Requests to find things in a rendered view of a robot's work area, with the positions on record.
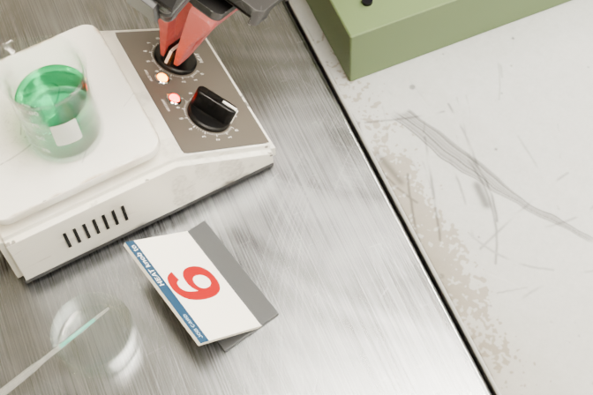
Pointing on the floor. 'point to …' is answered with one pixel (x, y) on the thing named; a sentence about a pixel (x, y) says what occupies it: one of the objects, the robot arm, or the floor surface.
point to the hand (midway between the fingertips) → (176, 48)
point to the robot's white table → (492, 184)
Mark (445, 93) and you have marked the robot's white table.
